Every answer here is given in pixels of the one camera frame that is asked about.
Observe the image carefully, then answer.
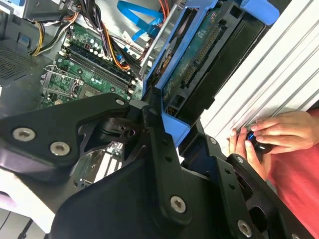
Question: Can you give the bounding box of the person's left hand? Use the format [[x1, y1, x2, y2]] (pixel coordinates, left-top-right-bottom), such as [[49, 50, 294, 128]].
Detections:
[[227, 128, 273, 181]]

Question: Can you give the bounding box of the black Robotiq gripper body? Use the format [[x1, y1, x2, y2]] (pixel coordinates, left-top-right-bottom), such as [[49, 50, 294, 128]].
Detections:
[[48, 158, 237, 239]]

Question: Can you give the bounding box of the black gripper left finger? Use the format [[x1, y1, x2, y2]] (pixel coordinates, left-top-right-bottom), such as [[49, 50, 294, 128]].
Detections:
[[0, 87, 194, 225]]

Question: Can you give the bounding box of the person's right hand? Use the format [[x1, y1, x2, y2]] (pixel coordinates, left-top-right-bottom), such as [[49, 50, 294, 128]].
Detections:
[[250, 110, 319, 154]]

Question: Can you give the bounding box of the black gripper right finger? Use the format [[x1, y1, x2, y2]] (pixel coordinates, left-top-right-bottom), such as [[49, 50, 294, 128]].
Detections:
[[178, 120, 310, 239]]

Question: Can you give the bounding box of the round black tool blue ring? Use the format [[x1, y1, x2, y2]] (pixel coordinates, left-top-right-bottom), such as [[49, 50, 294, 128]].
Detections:
[[245, 124, 274, 161]]

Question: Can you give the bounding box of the hard disk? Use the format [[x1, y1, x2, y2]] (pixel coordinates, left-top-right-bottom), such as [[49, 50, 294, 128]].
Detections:
[[142, 0, 280, 149]]

